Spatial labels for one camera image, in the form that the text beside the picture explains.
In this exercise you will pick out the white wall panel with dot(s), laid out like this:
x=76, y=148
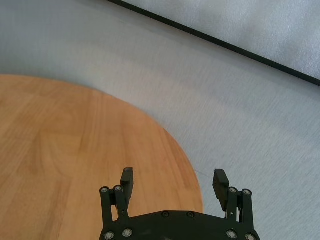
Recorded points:
x=275, y=25

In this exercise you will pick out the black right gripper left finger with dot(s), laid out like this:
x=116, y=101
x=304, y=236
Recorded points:
x=127, y=185

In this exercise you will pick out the black wall trim strip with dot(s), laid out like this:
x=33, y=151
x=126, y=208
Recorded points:
x=250, y=54

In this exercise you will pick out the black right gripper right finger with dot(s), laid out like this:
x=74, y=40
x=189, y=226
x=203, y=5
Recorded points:
x=221, y=190

